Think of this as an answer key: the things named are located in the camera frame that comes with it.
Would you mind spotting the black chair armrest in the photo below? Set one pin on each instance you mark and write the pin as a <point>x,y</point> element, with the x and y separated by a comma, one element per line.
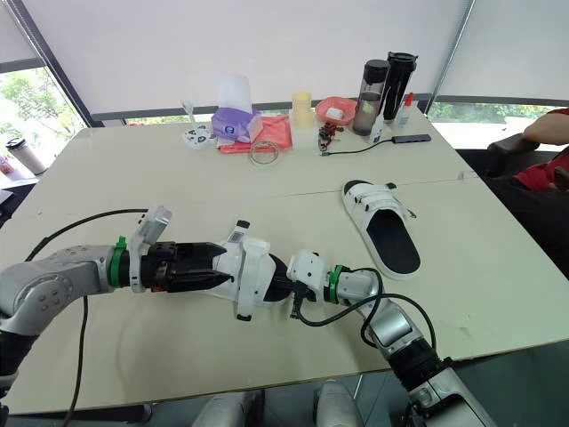
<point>511,151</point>

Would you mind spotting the white glue bottle red cap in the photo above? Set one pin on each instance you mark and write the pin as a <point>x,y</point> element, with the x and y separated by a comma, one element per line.
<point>405,113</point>

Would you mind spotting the white sandal with black insole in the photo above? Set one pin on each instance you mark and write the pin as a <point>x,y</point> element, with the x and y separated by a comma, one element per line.
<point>387,222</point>
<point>255,271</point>

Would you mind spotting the purple tissue pack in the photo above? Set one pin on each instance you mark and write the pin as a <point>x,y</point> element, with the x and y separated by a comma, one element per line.
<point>233,122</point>

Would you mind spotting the red plastic bag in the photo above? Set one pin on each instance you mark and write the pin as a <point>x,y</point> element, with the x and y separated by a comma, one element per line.
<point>278,131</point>

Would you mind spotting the white toy with black spots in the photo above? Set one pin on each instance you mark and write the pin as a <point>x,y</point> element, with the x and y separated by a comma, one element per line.
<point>195,137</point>

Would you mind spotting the robot body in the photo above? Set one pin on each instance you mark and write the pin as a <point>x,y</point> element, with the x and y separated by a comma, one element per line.
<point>284,405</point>

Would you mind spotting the red and black key bunch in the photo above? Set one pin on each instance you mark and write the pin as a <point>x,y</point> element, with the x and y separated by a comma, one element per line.
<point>328,133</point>

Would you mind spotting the person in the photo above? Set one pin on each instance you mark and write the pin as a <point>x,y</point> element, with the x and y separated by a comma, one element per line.
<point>533,191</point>

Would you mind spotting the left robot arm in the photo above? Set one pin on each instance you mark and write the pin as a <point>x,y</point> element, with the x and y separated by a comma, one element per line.
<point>58,280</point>

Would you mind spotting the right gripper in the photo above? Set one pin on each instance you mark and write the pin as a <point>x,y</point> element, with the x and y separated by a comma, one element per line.
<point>298,299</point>

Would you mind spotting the grey translucent bottle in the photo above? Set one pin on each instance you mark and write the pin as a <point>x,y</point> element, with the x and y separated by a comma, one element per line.
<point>370,102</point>

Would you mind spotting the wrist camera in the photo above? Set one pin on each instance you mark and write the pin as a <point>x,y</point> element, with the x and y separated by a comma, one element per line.
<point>153,227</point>
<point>309,269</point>

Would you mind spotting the small white case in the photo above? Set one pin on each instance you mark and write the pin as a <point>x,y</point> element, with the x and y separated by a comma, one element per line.
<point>335,113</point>

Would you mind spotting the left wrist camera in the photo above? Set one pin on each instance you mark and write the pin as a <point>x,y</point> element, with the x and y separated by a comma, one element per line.
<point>153,227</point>

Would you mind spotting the clear tape roll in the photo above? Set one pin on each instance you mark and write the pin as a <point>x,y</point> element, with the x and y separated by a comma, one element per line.
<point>265,153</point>

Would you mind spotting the white plastic stick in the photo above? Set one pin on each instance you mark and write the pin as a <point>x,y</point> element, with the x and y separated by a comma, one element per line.
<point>189,111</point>

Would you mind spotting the pale yellow plastic cup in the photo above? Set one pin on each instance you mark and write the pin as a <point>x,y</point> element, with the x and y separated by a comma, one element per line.
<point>302,111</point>

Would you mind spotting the silver tumbler with black lid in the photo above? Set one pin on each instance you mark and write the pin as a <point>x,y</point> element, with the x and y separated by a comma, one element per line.
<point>26,155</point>

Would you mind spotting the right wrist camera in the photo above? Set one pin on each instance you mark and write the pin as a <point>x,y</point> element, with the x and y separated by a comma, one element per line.
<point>309,269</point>

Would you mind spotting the black drink bottle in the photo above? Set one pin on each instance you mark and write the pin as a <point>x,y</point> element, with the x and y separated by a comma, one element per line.
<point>398,86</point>

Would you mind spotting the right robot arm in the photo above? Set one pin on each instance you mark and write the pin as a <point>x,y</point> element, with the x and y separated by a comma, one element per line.
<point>391,324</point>

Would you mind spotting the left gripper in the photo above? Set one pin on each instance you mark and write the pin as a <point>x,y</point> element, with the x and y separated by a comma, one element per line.
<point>159,267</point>

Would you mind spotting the pink bowl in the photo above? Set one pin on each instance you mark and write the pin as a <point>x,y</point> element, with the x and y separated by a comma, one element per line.
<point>326,107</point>

